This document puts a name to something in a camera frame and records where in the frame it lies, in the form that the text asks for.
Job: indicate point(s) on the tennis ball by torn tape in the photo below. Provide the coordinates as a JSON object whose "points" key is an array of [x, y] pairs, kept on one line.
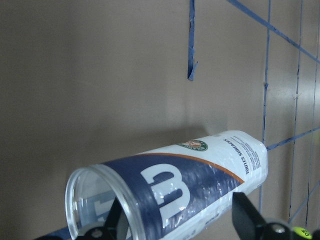
{"points": [[300, 233]]}

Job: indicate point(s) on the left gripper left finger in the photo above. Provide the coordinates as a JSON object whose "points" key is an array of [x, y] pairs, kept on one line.
{"points": [[109, 229]]}

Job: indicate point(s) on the clear tennis ball can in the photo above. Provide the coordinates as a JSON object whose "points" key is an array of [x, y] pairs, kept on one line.
{"points": [[168, 193]]}

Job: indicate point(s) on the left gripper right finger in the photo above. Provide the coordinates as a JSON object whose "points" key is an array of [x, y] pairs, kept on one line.
{"points": [[250, 225]]}

